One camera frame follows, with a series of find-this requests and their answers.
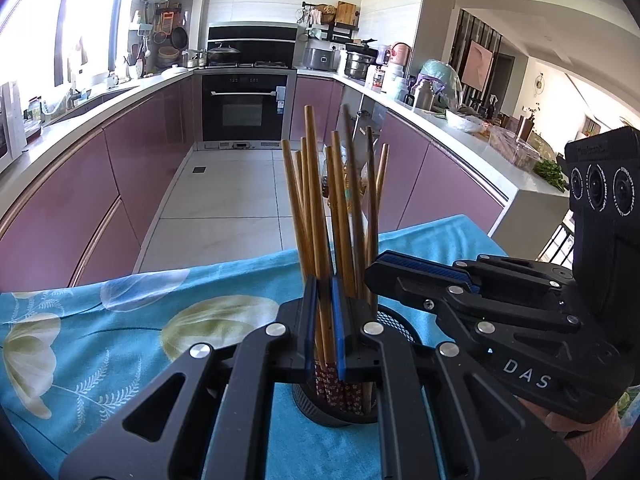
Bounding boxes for dark wooden chopstick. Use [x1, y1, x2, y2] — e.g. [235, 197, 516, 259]
[342, 104, 367, 300]
[304, 105, 335, 364]

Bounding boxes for right hand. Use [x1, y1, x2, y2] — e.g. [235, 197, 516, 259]
[520, 399, 639, 479]

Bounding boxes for black mesh pen holder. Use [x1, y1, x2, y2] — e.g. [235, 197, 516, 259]
[290, 303, 417, 428]

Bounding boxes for blue floral tablecloth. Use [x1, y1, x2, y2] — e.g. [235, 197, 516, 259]
[1, 216, 506, 479]

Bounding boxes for green mesh food cover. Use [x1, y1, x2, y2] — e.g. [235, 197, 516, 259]
[416, 58, 462, 112]

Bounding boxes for steel stock pot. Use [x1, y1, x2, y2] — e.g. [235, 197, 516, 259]
[344, 44, 378, 80]

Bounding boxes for pink kettle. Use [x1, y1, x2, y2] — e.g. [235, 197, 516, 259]
[388, 42, 412, 67]

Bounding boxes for black built-in oven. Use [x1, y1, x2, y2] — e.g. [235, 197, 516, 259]
[200, 67, 296, 148]

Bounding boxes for black range hood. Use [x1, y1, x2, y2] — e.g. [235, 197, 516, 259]
[205, 22, 302, 68]

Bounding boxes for black wok with lid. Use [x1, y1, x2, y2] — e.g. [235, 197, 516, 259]
[206, 46, 241, 65]

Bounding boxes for white microwave oven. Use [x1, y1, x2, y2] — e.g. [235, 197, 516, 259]
[0, 81, 27, 172]

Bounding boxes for black tracking camera box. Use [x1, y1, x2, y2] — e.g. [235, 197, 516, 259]
[563, 126, 639, 313]

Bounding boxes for pink wall picture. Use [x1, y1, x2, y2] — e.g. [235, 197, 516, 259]
[461, 41, 494, 91]

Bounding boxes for black wall rack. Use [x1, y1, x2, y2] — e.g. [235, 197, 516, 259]
[297, 1, 360, 44]

